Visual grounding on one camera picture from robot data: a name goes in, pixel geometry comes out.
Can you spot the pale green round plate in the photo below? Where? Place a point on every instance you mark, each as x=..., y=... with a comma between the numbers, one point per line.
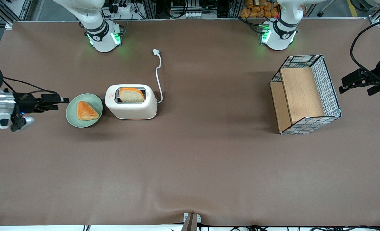
x=71, y=112

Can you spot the orange triangular pastry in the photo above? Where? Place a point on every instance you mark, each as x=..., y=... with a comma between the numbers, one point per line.
x=86, y=111

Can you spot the grey metal camera bracket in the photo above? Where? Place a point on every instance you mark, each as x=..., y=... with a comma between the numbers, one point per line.
x=191, y=221

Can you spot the white power strip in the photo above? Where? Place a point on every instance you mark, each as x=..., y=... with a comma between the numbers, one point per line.
x=125, y=7

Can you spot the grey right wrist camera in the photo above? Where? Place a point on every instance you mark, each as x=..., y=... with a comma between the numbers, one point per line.
x=27, y=122

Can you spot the white two-slot toaster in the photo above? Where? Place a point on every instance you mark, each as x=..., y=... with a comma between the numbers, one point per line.
x=132, y=110

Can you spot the white bread slice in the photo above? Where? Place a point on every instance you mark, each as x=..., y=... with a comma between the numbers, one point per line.
x=131, y=97

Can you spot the bag of orange buns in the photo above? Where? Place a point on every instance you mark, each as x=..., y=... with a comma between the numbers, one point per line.
x=257, y=8

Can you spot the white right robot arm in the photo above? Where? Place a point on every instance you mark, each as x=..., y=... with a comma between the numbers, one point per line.
x=101, y=41

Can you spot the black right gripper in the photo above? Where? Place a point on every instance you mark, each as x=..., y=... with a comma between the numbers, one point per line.
x=24, y=102

